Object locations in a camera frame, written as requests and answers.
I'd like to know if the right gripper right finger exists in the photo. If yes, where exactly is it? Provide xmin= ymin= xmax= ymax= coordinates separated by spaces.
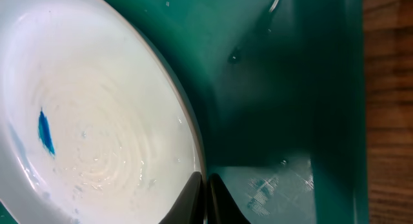
xmin=206 ymin=174 xmax=250 ymax=224

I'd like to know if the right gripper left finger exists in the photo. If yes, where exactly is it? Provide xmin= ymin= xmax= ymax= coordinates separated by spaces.
xmin=159 ymin=172 xmax=204 ymax=224

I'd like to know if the light blue plate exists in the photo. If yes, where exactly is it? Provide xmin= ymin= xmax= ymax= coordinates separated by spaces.
xmin=1 ymin=0 xmax=204 ymax=223

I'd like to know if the teal plastic tray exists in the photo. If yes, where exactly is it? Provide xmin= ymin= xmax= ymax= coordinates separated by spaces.
xmin=0 ymin=0 xmax=370 ymax=224

